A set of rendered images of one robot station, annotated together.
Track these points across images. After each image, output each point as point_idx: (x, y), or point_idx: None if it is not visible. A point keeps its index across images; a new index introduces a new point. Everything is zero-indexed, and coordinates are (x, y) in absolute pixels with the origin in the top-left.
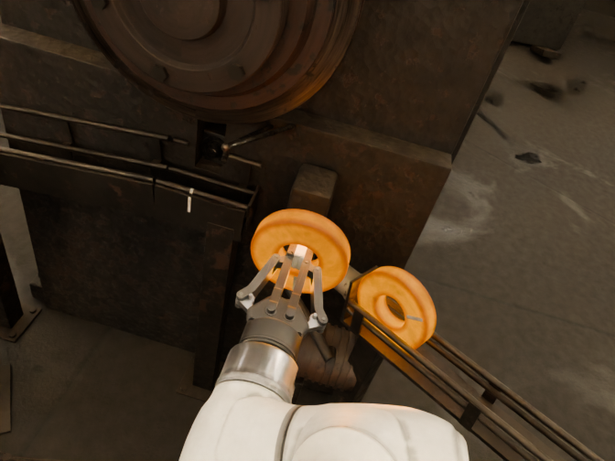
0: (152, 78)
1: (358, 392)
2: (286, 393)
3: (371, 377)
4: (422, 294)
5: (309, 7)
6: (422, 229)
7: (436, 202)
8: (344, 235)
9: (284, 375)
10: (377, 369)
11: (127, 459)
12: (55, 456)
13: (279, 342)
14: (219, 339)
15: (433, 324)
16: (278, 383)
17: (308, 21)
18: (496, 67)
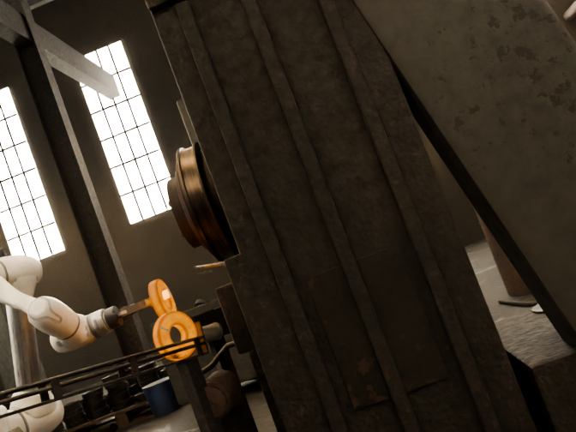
0: None
1: (195, 413)
2: (88, 319)
3: (195, 401)
4: (160, 317)
5: (183, 203)
6: (241, 309)
7: (234, 286)
8: (155, 286)
9: (93, 315)
10: (195, 394)
11: None
12: None
13: (105, 309)
14: (276, 426)
15: (156, 333)
16: (89, 315)
17: (185, 207)
18: (245, 195)
